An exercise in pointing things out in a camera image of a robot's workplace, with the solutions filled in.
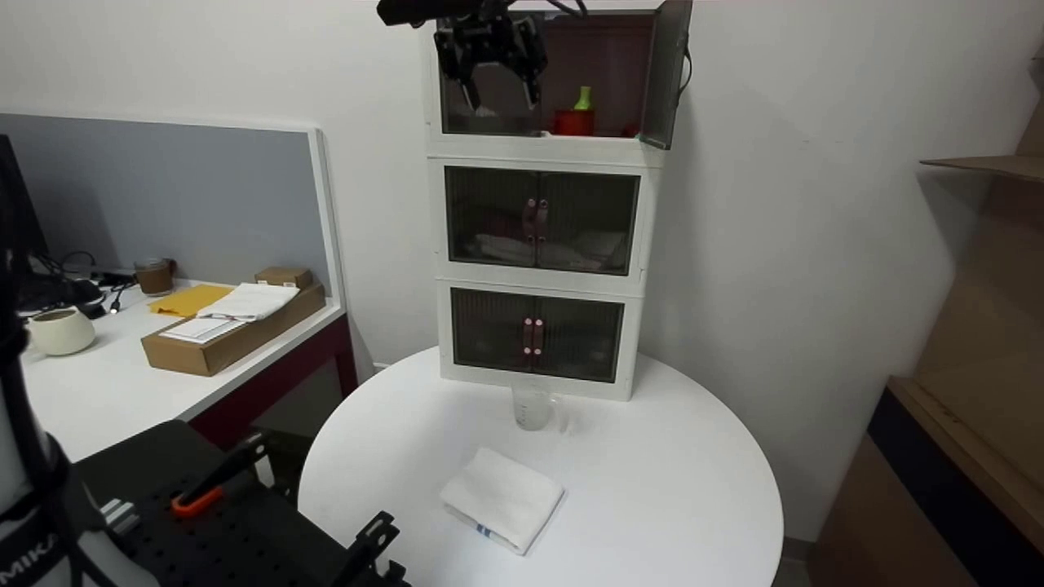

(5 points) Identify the shallow cardboard tray with papers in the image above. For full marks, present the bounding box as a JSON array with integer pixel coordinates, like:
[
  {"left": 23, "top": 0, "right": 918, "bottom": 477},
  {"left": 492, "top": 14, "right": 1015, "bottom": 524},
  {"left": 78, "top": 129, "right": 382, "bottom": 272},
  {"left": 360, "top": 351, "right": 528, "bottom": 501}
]
[{"left": 140, "top": 267, "right": 328, "bottom": 374}]

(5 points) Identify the orange black clamp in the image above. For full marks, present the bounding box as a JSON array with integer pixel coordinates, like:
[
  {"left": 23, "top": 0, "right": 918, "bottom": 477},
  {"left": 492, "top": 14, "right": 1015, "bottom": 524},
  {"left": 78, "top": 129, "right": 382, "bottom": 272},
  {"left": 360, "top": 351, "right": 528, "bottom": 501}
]
[
  {"left": 171, "top": 433, "right": 274, "bottom": 522},
  {"left": 332, "top": 514, "right": 412, "bottom": 587}
]

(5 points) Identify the red bowl with green item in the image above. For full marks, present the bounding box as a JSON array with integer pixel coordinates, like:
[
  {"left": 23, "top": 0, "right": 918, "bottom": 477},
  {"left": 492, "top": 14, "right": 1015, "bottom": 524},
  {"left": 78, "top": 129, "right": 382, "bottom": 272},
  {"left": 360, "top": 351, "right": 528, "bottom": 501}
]
[{"left": 553, "top": 84, "right": 595, "bottom": 137}]

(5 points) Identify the grey desk partition panel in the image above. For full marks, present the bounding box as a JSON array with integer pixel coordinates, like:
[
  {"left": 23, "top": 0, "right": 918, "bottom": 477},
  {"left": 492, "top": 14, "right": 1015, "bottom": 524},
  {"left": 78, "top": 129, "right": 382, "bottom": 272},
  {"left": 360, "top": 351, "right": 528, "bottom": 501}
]
[{"left": 0, "top": 116, "right": 342, "bottom": 302}]

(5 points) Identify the white three-compartment cabinet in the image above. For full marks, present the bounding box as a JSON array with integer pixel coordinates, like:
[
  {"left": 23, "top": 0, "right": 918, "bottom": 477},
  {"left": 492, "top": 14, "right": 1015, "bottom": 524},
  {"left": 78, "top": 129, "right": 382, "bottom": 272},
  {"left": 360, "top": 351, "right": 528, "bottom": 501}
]
[{"left": 429, "top": 0, "right": 673, "bottom": 397}]

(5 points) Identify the right orange black clamp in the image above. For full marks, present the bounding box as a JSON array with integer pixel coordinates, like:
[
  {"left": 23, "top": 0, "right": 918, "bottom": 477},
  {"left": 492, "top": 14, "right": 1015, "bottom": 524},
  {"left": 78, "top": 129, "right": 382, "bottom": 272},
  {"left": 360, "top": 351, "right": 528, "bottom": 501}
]
[{"left": 332, "top": 514, "right": 412, "bottom": 587}]

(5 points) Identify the round white table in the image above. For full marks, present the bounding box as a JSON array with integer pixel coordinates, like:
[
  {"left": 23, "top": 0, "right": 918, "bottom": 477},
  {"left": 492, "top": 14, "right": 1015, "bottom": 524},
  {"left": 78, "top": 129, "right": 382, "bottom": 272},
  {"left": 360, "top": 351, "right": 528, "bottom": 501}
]
[{"left": 296, "top": 351, "right": 782, "bottom": 587}]

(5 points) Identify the white round container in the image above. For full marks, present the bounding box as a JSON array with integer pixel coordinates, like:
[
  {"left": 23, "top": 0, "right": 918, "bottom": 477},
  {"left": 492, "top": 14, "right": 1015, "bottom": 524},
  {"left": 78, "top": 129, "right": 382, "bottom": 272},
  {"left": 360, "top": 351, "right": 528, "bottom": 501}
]
[{"left": 30, "top": 307, "right": 97, "bottom": 358}]

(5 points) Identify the black perforated mounting board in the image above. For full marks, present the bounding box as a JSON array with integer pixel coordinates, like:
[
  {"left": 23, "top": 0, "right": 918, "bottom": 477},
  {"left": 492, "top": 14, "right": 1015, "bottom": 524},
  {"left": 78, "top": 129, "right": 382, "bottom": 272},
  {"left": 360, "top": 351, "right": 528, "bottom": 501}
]
[{"left": 75, "top": 421, "right": 376, "bottom": 587}]

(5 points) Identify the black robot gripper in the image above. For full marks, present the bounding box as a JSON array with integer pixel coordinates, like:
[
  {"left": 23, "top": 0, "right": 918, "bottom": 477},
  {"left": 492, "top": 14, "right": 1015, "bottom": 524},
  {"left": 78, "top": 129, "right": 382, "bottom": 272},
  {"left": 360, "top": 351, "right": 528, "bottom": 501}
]
[{"left": 434, "top": 16, "right": 548, "bottom": 109}]

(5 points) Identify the yellow envelope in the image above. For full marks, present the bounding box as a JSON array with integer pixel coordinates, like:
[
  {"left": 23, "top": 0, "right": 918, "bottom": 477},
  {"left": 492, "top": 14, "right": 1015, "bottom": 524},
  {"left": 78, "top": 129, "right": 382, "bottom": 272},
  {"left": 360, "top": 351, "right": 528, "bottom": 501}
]
[{"left": 151, "top": 283, "right": 228, "bottom": 320}]

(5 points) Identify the wooden shelf unit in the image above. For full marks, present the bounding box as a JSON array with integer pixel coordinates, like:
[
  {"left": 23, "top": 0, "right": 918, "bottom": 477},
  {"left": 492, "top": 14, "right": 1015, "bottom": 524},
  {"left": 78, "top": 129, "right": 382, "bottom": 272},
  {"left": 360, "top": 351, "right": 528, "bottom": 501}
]
[{"left": 806, "top": 94, "right": 1044, "bottom": 587}]

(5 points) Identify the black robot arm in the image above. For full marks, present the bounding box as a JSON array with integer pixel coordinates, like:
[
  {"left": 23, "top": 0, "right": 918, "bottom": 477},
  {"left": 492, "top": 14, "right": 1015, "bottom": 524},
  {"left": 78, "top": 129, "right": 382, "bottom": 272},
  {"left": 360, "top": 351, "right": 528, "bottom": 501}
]
[{"left": 376, "top": 0, "right": 548, "bottom": 109}]

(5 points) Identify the white folded cloth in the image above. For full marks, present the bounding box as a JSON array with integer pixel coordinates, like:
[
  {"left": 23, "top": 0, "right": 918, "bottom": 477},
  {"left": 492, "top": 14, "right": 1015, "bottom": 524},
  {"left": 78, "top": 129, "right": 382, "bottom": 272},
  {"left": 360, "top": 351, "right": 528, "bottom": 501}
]
[{"left": 441, "top": 446, "right": 565, "bottom": 554}]

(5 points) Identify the clear plastic cup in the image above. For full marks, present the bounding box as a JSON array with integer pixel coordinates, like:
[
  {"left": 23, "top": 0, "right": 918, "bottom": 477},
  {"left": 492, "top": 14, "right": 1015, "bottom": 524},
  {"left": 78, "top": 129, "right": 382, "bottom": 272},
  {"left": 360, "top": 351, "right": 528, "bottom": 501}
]
[{"left": 514, "top": 387, "right": 554, "bottom": 430}]

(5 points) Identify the white side desk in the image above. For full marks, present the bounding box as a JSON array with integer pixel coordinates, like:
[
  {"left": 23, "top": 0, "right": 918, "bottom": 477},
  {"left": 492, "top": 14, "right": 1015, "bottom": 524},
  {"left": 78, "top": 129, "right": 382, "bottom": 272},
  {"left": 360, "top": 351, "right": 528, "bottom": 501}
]
[{"left": 23, "top": 291, "right": 342, "bottom": 461}]

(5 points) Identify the left orange black clamp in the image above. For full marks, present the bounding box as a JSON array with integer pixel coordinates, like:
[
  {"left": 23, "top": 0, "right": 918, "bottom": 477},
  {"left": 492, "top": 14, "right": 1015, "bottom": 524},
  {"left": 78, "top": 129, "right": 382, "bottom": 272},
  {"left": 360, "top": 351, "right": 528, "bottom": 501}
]
[{"left": 171, "top": 433, "right": 274, "bottom": 522}]

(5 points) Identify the small brown box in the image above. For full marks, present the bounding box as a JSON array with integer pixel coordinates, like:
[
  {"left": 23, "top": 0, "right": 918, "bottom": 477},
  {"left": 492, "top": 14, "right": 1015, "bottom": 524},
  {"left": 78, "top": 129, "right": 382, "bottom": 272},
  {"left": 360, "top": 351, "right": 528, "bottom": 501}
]
[{"left": 137, "top": 257, "right": 176, "bottom": 295}]

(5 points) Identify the smoked top compartment door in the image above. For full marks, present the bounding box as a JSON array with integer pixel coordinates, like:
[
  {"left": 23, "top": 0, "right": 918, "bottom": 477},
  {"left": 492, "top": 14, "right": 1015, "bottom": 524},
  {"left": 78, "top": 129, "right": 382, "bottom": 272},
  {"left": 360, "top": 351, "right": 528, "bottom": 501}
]
[{"left": 639, "top": 0, "right": 693, "bottom": 151}]

